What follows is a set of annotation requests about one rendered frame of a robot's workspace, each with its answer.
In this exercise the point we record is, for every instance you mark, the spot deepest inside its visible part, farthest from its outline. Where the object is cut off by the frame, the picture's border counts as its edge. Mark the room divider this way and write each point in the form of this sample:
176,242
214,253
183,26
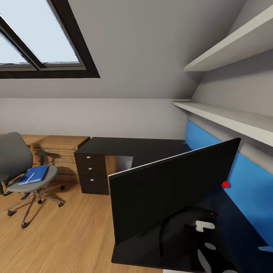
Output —
250,185

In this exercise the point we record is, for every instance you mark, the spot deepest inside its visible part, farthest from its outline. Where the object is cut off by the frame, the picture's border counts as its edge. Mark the bookcase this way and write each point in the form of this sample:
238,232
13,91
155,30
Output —
28,139
255,37

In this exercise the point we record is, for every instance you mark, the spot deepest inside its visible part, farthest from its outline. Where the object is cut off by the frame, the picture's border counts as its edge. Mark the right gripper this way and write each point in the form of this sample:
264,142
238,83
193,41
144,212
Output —
193,234

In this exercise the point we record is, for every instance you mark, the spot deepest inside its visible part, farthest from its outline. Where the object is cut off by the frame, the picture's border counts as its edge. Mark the swivel chair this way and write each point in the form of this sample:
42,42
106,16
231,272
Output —
15,160

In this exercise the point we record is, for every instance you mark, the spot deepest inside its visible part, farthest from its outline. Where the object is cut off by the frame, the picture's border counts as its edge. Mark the folder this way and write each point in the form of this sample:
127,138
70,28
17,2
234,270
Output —
33,175

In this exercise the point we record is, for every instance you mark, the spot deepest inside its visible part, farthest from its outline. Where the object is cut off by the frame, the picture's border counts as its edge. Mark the mouse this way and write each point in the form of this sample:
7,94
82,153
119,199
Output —
193,223

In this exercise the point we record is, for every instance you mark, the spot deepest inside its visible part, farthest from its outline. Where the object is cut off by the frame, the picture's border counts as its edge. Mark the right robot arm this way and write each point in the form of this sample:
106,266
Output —
211,260

